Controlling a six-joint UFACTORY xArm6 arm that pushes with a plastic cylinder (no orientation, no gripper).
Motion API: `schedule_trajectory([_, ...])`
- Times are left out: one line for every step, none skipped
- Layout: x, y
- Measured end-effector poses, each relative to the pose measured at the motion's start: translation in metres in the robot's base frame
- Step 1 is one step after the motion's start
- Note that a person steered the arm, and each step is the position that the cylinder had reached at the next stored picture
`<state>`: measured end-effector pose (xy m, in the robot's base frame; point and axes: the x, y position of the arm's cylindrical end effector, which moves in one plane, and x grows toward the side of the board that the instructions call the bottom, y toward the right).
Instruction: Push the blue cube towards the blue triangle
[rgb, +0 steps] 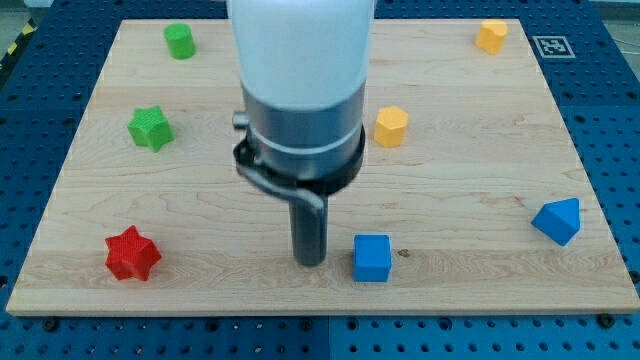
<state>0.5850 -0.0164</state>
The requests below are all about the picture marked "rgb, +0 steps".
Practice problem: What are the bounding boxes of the light wooden board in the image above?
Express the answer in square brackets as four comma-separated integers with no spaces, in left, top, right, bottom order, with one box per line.
[6,19,639,317]

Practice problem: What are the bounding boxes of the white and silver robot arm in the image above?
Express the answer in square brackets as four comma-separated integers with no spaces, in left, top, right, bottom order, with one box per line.
[227,0,377,267]

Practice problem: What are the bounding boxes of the green cylinder block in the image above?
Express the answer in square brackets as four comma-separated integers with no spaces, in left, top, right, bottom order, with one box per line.
[163,23,196,60]

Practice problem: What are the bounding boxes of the red star block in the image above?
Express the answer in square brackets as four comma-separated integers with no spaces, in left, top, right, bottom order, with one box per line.
[105,225,162,281]

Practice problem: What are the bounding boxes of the black and white fiducial tag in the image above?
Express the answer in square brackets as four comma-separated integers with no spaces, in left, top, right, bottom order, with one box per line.
[533,35,575,59]

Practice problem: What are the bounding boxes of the black clamp ring with lever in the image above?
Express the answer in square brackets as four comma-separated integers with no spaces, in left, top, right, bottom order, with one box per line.
[233,126,366,214]

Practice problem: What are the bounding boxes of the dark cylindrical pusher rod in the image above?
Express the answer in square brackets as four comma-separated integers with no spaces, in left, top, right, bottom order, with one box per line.
[289,195,328,267]

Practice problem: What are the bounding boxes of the yellow heart block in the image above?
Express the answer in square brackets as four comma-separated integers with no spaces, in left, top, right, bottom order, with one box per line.
[474,19,508,55]

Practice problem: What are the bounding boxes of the green star block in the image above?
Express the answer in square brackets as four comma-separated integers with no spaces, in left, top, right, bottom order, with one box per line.
[127,105,175,153]

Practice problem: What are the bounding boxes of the blue triangular prism block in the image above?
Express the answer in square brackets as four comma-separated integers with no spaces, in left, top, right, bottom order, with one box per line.
[531,198,581,246]

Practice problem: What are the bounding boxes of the yellow hexagon block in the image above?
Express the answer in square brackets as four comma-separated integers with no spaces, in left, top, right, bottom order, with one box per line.
[374,106,409,148]

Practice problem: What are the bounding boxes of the blue cube block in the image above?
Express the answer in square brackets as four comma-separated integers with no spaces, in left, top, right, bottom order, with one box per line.
[353,234,392,282]

